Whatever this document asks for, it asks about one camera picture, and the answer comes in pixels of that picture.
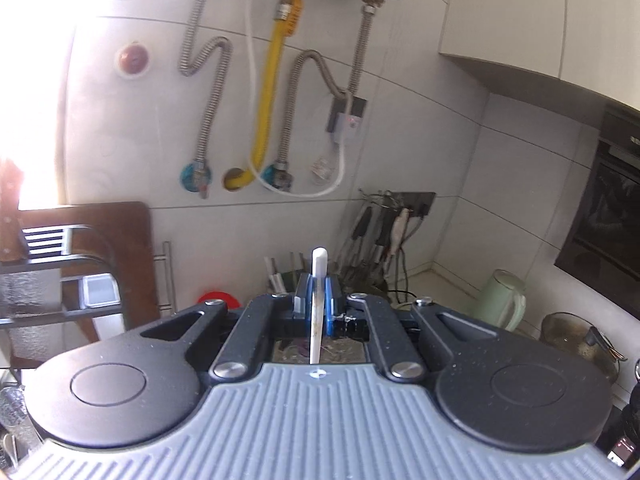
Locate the white chopstick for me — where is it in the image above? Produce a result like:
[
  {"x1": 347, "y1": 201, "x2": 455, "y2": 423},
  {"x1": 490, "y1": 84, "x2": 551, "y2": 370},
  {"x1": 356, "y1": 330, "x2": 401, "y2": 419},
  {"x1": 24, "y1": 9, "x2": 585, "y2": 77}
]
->
[{"x1": 309, "y1": 247, "x2": 329, "y2": 365}]

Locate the green utensil holder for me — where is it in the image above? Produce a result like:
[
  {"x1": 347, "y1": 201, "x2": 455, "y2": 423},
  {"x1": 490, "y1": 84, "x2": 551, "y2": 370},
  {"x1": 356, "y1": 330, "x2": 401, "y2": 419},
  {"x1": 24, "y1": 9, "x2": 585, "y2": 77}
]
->
[{"x1": 264, "y1": 252, "x2": 308, "y2": 294}]

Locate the red lid plastic jar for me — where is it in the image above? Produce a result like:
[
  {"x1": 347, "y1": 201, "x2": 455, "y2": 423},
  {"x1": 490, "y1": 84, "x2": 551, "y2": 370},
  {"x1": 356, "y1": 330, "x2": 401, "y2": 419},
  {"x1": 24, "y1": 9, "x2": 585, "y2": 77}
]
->
[{"x1": 198, "y1": 290, "x2": 241, "y2": 310}]

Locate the green electric kettle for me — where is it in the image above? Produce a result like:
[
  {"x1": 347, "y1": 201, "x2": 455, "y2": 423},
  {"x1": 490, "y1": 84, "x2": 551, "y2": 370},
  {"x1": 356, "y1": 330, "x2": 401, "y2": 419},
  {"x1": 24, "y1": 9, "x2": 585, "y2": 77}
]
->
[{"x1": 471, "y1": 269, "x2": 526, "y2": 332}]

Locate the wooden cutting board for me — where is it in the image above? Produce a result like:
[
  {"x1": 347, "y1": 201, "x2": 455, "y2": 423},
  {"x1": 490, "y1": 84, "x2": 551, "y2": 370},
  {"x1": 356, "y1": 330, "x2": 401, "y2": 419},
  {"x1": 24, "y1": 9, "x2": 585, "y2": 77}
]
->
[{"x1": 1, "y1": 202, "x2": 160, "y2": 330}]

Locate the black wok with lid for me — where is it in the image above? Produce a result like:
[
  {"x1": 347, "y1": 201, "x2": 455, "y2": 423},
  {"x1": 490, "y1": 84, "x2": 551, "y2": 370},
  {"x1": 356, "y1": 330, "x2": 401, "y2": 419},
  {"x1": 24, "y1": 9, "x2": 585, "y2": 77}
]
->
[{"x1": 539, "y1": 312, "x2": 627, "y2": 385}]

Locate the black dish rack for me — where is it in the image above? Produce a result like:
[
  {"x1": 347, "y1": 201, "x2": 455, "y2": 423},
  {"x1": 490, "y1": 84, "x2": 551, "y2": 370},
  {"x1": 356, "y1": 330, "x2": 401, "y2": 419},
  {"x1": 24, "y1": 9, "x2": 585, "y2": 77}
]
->
[{"x1": 0, "y1": 224, "x2": 126, "y2": 371}]

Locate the built-in black oven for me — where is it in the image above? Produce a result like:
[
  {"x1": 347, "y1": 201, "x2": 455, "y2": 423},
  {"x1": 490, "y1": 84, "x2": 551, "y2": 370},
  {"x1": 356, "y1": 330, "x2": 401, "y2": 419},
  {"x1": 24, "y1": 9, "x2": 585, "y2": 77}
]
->
[{"x1": 555, "y1": 106, "x2": 640, "y2": 318}]

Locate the wall power outlet strip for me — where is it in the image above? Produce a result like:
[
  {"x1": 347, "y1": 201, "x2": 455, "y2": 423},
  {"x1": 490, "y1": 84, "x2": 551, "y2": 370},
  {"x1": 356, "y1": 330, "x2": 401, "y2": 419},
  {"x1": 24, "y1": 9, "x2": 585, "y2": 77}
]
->
[{"x1": 387, "y1": 192, "x2": 436, "y2": 218}]

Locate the corrugated steel hose left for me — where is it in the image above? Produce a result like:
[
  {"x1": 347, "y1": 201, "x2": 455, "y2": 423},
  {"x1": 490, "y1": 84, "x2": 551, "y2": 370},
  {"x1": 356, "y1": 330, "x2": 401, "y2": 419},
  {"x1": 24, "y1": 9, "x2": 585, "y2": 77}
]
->
[{"x1": 178, "y1": 0, "x2": 234, "y2": 198}]

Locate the corrugated steel hose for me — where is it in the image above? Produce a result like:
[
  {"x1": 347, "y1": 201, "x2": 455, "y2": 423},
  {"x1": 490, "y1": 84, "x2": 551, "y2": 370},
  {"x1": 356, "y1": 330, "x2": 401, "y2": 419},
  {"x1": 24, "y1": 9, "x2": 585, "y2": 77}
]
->
[
  {"x1": 178, "y1": 0, "x2": 234, "y2": 198},
  {"x1": 273, "y1": 0, "x2": 384, "y2": 191}
]

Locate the white power cable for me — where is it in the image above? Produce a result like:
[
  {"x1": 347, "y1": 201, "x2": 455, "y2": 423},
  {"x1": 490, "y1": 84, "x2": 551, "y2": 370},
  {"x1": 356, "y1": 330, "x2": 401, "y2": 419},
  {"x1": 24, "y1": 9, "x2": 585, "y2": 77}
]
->
[{"x1": 243, "y1": 0, "x2": 350, "y2": 198}]

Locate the corrugated steel hose right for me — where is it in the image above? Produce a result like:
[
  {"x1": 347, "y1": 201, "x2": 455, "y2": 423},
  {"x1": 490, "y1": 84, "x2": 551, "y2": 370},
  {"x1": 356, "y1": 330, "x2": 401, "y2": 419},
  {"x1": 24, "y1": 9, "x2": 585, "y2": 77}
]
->
[{"x1": 273, "y1": 0, "x2": 384, "y2": 191}]

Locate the red round wall cap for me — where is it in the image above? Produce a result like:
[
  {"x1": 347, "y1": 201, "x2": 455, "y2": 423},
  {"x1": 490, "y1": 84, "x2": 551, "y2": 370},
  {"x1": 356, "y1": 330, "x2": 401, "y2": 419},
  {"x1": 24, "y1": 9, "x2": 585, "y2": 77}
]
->
[{"x1": 114, "y1": 42, "x2": 151, "y2": 78}]

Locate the yellow gas hose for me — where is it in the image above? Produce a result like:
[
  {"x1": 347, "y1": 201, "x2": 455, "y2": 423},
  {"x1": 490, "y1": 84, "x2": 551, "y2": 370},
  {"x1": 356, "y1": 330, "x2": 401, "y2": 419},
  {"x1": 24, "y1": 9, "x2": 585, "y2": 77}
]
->
[{"x1": 224, "y1": 0, "x2": 306, "y2": 192}]

